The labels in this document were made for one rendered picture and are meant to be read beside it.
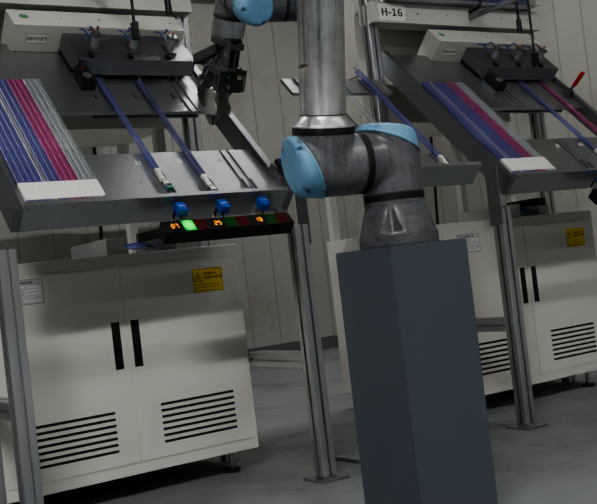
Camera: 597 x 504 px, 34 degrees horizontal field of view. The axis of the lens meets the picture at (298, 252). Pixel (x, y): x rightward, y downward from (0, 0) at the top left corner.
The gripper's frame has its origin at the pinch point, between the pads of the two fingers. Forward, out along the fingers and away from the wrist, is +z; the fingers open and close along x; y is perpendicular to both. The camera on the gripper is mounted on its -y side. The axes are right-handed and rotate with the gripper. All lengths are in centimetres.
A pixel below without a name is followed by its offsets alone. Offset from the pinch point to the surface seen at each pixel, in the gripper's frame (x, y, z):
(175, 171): -6.1, -3.0, 14.2
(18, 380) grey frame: -52, 25, 48
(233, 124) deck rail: 19.0, -20.8, 8.8
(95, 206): -31.0, 8.9, 16.6
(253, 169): 15.5, -2.4, 14.4
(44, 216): -42.2, 8.4, 18.4
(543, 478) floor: 49, 83, 57
